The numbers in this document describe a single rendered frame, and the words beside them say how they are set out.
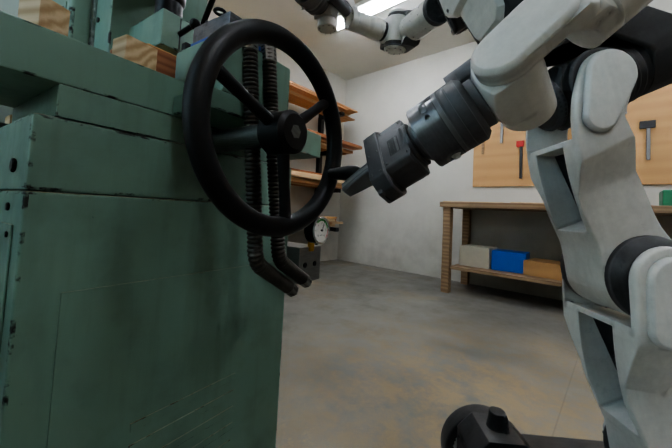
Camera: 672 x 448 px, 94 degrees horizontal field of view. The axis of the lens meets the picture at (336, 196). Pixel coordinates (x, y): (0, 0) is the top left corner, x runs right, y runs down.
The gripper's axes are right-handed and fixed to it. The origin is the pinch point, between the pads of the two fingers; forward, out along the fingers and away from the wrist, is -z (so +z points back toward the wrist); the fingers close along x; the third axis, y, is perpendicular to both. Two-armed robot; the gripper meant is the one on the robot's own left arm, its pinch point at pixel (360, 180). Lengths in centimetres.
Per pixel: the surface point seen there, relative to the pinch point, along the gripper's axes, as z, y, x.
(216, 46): 0.5, 25.4, 1.1
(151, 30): -21, 34, 32
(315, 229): -20.9, -11.6, 8.7
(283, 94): -5.8, 11.9, 17.6
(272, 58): -2.5, 17.2, 17.8
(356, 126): -118, -196, 354
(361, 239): -183, -269, 223
